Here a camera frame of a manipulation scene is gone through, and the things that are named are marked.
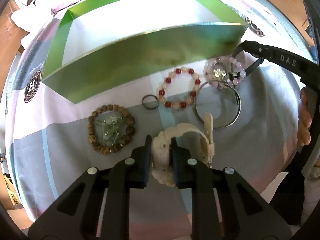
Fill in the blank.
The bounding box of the silver metal bangle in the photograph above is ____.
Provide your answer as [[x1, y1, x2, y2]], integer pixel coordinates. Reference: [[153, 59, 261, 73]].
[[194, 79, 242, 129]]

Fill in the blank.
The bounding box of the gold flower brooch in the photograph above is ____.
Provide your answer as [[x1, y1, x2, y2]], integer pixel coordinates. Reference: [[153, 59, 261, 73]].
[[209, 62, 227, 81]]

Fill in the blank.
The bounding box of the pale green jade pendant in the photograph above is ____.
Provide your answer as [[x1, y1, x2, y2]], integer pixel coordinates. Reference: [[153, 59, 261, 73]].
[[95, 115, 125, 146]]

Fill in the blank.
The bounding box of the cream white wristwatch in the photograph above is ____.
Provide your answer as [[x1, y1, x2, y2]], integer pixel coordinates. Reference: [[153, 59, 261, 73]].
[[151, 113, 215, 188]]

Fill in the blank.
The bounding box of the lilac bead bracelet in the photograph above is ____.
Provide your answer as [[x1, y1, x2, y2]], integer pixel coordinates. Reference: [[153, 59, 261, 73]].
[[203, 56, 249, 90]]

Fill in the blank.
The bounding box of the green cardboard box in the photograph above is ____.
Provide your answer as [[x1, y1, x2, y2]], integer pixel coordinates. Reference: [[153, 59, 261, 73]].
[[42, 0, 247, 103]]

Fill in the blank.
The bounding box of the small dark ring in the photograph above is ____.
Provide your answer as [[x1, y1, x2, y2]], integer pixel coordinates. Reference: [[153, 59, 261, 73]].
[[141, 94, 160, 111]]

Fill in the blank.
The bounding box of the red and pink bead bracelet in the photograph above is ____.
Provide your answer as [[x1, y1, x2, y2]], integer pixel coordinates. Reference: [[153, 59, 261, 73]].
[[158, 66, 201, 110]]

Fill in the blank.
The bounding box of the patterned bed sheet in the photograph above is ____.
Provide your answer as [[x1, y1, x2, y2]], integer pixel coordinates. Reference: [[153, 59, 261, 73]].
[[1, 0, 319, 239]]

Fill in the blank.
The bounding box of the brown wooden bead bracelet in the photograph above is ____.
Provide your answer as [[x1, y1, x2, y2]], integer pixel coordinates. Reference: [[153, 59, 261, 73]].
[[87, 103, 136, 156]]

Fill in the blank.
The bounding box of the right hand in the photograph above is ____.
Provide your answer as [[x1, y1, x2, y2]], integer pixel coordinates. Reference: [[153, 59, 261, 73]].
[[297, 88, 312, 146]]

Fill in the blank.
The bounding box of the pink crumpled blanket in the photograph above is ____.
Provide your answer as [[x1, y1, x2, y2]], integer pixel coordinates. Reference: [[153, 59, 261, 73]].
[[11, 0, 72, 33]]

